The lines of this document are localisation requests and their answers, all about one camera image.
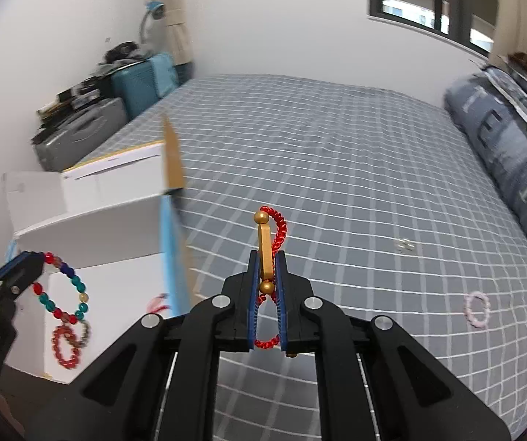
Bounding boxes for red cord bracelet gold tube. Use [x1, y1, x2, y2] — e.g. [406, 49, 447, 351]
[146, 294, 172, 315]
[252, 206, 289, 350]

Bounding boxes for black bag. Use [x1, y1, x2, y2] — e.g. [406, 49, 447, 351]
[103, 41, 147, 62]

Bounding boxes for grey checked bed sheet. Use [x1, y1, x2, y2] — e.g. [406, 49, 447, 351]
[68, 73, 527, 441]

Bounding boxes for folded blue grey quilt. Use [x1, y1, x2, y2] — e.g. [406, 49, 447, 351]
[444, 71, 527, 253]

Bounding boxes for blue desk lamp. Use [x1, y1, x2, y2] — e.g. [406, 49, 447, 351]
[139, 0, 168, 49]

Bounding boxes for teal suitcase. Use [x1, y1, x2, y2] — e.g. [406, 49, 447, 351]
[110, 53, 182, 120]

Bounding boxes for pale pink bead bracelet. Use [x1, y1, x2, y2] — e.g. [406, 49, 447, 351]
[463, 291, 491, 329]

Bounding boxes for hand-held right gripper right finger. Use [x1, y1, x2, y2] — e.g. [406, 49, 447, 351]
[275, 252, 512, 441]

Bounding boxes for grey suitcase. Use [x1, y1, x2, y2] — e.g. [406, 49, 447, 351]
[34, 97, 129, 172]

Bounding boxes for multicolour glass bead bracelet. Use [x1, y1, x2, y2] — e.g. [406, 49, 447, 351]
[31, 252, 90, 325]

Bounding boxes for printed cardboard box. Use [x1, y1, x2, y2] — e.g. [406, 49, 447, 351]
[1, 117, 200, 384]

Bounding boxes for wooden bead bracelet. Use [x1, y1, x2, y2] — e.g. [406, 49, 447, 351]
[73, 319, 92, 347]

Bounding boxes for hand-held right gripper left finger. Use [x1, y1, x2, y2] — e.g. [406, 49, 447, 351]
[25, 252, 262, 441]

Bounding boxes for dark clutter pile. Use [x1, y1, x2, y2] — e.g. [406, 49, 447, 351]
[36, 73, 115, 122]

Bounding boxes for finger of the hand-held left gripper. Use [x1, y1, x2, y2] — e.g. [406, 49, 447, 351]
[0, 251, 44, 295]
[0, 262, 46, 306]

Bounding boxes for patterned grey pillow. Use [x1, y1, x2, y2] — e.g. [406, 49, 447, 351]
[479, 57, 527, 148]

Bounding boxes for red bead bracelet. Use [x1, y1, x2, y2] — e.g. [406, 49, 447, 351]
[52, 324, 82, 369]

